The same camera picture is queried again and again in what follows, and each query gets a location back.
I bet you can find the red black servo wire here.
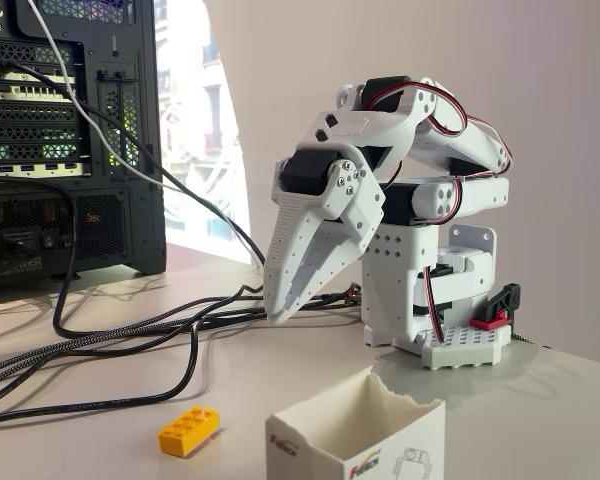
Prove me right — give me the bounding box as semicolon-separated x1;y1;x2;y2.
367;79;512;221
423;265;450;346

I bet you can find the black red table clamp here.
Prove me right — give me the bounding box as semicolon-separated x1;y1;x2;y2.
468;282;524;329

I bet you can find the black computer tower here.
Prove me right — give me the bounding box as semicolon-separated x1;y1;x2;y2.
0;0;168;297

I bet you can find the thin white cable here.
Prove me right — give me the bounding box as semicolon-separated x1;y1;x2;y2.
27;0;261;267

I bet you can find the black cable with plug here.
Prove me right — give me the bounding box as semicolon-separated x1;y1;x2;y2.
0;58;267;266

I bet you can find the white cardboard box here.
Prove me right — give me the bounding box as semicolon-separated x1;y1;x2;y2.
265;364;447;480

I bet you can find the smooth thin black cable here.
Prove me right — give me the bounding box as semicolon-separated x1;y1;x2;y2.
0;175;265;341

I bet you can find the yellow lego brick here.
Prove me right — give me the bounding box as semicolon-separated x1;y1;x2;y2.
158;405;221;458

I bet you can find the black cable with print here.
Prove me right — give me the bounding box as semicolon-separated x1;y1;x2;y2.
0;317;201;427

